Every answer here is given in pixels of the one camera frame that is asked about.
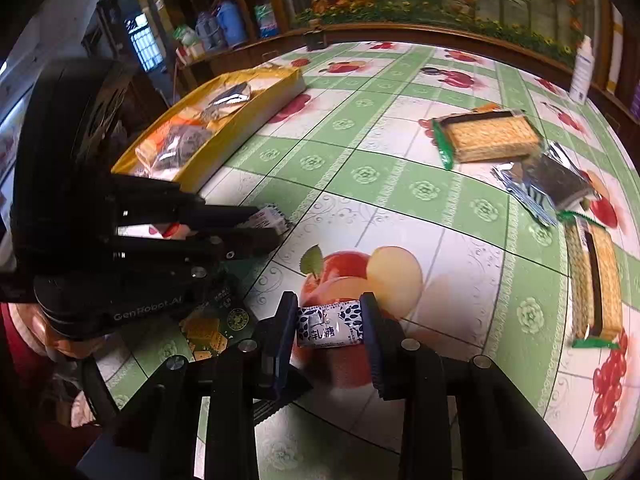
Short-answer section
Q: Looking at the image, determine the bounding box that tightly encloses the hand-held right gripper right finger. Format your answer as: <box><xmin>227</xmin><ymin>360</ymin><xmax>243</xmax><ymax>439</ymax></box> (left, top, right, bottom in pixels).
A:
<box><xmin>359</xmin><ymin>292</ymin><xmax>586</xmax><ymax>480</ymax></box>

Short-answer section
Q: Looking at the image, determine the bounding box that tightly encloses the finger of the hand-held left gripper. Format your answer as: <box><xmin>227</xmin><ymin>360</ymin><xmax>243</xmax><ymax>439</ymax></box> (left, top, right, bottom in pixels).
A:
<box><xmin>112</xmin><ymin>175</ymin><xmax>261</xmax><ymax>235</ymax></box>
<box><xmin>114</xmin><ymin>226</ymin><xmax>287</xmax><ymax>291</ymax></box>

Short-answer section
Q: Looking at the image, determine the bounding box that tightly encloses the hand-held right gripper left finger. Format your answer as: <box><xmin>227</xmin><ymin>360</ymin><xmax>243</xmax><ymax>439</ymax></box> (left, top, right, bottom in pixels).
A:
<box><xmin>75</xmin><ymin>291</ymin><xmax>314</xmax><ymax>480</ymax></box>

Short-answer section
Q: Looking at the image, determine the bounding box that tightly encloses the white blue patterned candy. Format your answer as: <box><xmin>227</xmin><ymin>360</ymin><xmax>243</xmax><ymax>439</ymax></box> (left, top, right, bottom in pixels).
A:
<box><xmin>296</xmin><ymin>300</ymin><xmax>365</xmax><ymax>350</ymax></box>
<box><xmin>249</xmin><ymin>203</ymin><xmax>292</xmax><ymax>234</ymax></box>

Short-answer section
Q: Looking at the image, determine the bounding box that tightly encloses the large orange snack bag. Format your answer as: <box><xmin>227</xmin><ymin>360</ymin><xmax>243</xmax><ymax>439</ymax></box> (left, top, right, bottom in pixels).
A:
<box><xmin>150</xmin><ymin>107</ymin><xmax>213</xmax><ymax>181</ymax></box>

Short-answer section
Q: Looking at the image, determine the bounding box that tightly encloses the orange cracker packet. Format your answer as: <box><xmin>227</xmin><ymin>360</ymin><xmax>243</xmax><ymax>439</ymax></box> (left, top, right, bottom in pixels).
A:
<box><xmin>136</xmin><ymin>132</ymin><xmax>166</xmax><ymax>167</ymax></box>

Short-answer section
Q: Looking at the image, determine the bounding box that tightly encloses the yellow cardboard tray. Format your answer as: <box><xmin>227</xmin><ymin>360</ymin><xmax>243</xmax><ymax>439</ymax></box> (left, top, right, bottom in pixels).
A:
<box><xmin>111</xmin><ymin>67</ymin><xmax>307</xmax><ymax>196</ymax></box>

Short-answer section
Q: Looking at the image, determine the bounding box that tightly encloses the silver foil snack packet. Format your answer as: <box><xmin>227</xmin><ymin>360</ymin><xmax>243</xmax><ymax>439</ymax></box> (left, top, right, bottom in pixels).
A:
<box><xmin>202</xmin><ymin>81</ymin><xmax>253</xmax><ymax>121</ymax></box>
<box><xmin>491</xmin><ymin>141</ymin><xmax>606</xmax><ymax>226</ymax></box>

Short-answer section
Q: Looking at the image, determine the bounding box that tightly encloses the clear green-ended cracker packet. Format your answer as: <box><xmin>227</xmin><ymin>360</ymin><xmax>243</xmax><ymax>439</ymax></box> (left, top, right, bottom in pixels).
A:
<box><xmin>431</xmin><ymin>110</ymin><xmax>545</xmax><ymax>170</ymax></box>
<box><xmin>559</xmin><ymin>210</ymin><xmax>628</xmax><ymax>350</ymax></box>

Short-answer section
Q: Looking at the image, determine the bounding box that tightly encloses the person's left hand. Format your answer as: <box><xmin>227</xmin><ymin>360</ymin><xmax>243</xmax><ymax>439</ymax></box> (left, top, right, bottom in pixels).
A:
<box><xmin>30</xmin><ymin>320</ymin><xmax>108</xmax><ymax>362</ymax></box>

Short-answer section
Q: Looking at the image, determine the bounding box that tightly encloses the dark green cracker bag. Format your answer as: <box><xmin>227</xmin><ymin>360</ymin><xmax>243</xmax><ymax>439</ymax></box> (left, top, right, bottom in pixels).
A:
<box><xmin>177</xmin><ymin>272</ymin><xmax>253</xmax><ymax>361</ymax></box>

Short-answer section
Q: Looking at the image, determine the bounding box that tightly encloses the barred window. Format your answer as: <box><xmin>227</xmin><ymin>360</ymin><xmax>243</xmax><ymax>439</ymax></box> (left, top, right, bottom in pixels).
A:
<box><xmin>125</xmin><ymin>15</ymin><xmax>166</xmax><ymax>72</ymax></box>

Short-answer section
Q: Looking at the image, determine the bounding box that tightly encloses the fruit print green tablecloth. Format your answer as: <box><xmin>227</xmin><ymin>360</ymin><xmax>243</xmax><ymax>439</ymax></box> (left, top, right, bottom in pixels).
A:
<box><xmin>90</xmin><ymin>40</ymin><xmax>640</xmax><ymax>480</ymax></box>

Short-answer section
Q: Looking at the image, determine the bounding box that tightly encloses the grey thermos flask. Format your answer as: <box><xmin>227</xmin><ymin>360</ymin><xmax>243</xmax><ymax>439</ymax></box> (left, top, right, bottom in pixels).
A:
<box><xmin>195</xmin><ymin>10</ymin><xmax>223</xmax><ymax>51</ymax></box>

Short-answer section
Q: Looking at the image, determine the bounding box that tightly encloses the blue thermos flask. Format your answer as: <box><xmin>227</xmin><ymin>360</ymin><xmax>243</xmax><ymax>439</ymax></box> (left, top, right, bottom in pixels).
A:
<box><xmin>217</xmin><ymin>0</ymin><xmax>248</xmax><ymax>48</ymax></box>

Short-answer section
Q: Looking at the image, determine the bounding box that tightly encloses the dark glass bottle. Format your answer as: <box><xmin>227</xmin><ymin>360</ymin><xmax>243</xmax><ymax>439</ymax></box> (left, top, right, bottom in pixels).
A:
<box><xmin>304</xmin><ymin>19</ymin><xmax>326</xmax><ymax>52</ymax></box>

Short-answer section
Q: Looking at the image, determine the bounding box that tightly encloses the white spray bottle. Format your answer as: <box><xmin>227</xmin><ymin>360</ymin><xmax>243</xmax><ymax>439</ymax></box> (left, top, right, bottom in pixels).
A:
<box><xmin>569</xmin><ymin>35</ymin><xmax>596</xmax><ymax>103</ymax></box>

